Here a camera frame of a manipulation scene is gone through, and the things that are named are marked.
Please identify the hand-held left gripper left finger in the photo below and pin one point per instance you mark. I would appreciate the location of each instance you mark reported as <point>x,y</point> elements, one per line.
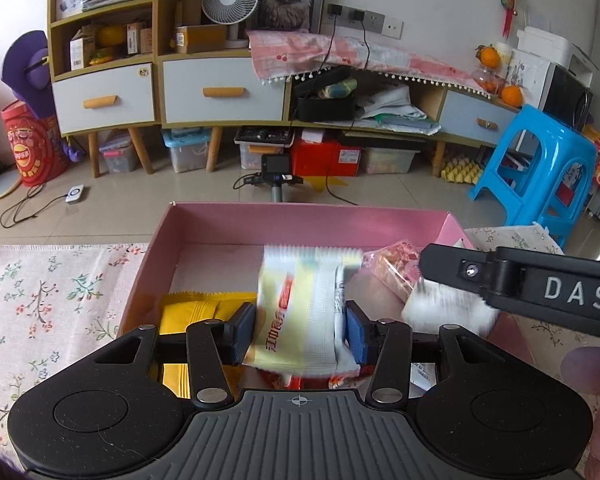
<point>242,332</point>

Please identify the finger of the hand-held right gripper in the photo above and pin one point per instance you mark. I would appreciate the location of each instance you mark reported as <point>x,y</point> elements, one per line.
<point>450,265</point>

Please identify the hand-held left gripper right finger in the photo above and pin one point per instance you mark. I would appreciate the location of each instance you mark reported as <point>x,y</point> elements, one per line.
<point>357,332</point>

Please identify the clear white snack packet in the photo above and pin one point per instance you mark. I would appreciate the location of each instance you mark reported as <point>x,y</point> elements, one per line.
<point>445,310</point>

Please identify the cream white snack packet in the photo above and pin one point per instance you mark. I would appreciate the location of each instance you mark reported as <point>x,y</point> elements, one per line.
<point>290,310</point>

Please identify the yellow pleated snack packet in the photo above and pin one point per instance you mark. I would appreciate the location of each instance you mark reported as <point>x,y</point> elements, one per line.
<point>195,307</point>

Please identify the pink snack packet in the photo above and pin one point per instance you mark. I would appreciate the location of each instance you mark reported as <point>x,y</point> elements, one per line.
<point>395,265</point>

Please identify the pink cardboard box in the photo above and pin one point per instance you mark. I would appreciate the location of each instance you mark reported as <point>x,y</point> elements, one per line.
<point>280,225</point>

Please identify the person's right hand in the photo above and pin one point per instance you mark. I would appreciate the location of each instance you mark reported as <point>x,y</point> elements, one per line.
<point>587,370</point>

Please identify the yellow egg tray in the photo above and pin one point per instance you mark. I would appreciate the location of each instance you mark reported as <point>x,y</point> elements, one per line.
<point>462,170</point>

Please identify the clear low storage bin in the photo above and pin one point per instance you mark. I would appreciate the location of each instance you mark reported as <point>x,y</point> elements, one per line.
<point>390,160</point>

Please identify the blue plastic stool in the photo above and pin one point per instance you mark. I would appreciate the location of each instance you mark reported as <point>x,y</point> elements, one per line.
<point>545,135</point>

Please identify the long wooden tv stand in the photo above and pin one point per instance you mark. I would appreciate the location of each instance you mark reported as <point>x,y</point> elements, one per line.
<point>475,110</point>

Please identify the red cardboard box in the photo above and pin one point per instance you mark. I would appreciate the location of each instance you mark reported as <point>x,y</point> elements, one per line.
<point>325,157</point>

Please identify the pile of documents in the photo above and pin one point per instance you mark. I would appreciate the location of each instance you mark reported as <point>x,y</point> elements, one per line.
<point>395,107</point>

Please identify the plain orange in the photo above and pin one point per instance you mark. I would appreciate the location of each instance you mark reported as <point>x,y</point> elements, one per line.
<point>511,96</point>

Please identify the storage bin with keyboard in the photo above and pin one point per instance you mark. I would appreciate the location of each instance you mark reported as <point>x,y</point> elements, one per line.
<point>262,147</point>

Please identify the blue lid storage bin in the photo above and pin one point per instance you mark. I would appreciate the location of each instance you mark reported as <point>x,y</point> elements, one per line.
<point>187,152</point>

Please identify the glass jar of oranges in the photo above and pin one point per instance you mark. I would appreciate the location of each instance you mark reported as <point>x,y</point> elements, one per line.
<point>487,80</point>

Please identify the black microwave oven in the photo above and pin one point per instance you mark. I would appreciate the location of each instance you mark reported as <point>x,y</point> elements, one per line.
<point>567,100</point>

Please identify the black bag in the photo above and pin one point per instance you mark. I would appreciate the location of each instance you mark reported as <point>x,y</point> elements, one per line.
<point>325,107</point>

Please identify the orange with leaves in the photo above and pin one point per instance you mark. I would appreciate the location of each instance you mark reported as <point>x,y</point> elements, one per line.
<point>487,56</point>

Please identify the grey clear storage bin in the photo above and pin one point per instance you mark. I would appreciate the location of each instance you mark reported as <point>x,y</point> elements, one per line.
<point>117,155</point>

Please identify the short wooden drawer cabinet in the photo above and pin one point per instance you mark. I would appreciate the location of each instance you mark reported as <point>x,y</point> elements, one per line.
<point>190,90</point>

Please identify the pink cherry print cloth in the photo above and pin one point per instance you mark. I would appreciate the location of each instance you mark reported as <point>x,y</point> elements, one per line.
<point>290,50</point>

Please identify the round gold floor base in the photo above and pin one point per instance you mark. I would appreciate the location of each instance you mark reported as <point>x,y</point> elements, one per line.
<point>0,187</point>

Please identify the red cylinder bucket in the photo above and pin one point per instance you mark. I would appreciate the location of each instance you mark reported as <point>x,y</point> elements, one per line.
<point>30,145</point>

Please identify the flat cardboard box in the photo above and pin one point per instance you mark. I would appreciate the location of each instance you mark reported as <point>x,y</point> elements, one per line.
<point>200,40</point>

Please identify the brown carton box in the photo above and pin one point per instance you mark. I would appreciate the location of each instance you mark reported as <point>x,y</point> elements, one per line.
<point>140,37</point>

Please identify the yellow round item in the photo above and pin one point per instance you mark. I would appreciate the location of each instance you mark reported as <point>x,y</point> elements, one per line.
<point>112,40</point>

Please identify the white carton box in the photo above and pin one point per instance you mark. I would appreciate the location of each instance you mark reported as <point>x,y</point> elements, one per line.
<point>82,50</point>

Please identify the purple plush toy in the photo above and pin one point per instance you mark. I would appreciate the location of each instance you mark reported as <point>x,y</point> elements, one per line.
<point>27,75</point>

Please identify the black camera on stand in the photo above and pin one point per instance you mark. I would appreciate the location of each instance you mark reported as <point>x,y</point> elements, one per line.
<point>272,167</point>

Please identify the white floor switch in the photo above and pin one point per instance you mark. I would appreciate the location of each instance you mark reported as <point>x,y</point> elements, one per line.
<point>76,195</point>

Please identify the white wall outlet panel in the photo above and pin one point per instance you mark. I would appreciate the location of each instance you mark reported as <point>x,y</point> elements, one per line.
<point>380,22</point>

